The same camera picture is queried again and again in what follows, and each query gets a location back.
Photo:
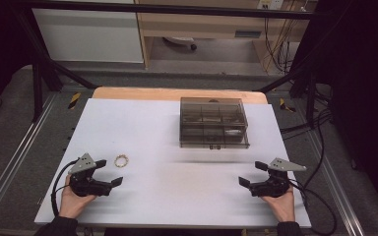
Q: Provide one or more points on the office chair base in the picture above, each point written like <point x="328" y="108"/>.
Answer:
<point x="182" y="41"/>

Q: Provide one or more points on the wooden table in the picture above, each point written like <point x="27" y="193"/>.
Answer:
<point x="144" y="94"/>

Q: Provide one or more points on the white cabinet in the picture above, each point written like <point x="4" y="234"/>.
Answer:
<point x="88" y="36"/>

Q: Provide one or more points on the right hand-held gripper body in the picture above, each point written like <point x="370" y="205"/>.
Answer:
<point x="274" y="187"/>

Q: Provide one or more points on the wall power outlet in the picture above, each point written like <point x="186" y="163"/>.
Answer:
<point x="270" y="4"/>

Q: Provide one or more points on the light wooden desk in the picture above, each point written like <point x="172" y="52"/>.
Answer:
<point x="210" y="24"/>

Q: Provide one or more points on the transparent grey compartment box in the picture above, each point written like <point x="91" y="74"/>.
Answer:
<point x="213" y="123"/>

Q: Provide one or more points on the yellow black tape marker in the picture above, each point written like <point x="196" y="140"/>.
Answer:
<point x="75" y="100"/>
<point x="286" y="105"/>

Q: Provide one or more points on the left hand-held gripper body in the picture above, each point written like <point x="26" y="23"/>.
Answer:
<point x="82" y="185"/>

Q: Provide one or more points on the person's left hand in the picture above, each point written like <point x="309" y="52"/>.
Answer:
<point x="71" y="205"/>

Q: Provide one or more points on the white board mat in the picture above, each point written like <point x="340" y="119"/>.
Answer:
<point x="177" y="183"/>

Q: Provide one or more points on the black metal frame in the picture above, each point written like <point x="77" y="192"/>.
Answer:
<point x="177" y="11"/>

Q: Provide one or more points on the person's right hand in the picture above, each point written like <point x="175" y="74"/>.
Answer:
<point x="283" y="206"/>

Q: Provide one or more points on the aluminium rail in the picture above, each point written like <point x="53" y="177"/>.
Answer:
<point x="338" y="187"/>
<point x="16" y="154"/>

